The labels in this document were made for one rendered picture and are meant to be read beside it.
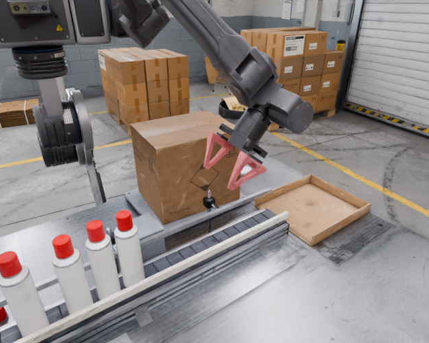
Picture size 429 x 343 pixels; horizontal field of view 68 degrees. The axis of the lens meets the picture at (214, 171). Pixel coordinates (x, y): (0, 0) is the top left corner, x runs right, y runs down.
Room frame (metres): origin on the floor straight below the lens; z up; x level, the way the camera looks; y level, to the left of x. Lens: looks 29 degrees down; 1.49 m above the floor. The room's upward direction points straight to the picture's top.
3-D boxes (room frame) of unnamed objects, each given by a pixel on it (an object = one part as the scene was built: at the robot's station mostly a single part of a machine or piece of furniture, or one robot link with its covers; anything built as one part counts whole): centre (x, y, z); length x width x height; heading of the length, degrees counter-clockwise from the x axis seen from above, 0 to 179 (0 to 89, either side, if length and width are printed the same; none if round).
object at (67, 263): (0.47, 0.29, 0.98); 0.05 x 0.05 x 0.20
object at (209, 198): (0.78, 0.00, 0.91); 0.07 x 0.03 x 0.16; 35
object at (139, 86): (4.26, 0.95, 0.45); 1.20 x 0.84 x 0.89; 31
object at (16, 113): (4.23, 2.76, 0.11); 0.65 x 0.54 x 0.22; 116
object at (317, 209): (0.93, -0.34, 0.85); 0.30 x 0.26 x 0.04; 125
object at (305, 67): (4.43, -1.01, 0.57); 1.20 x 0.85 x 1.14; 121
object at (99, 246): (0.52, 0.25, 0.98); 0.05 x 0.05 x 0.20
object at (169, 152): (0.99, 0.10, 0.99); 0.30 x 0.24 x 0.27; 121
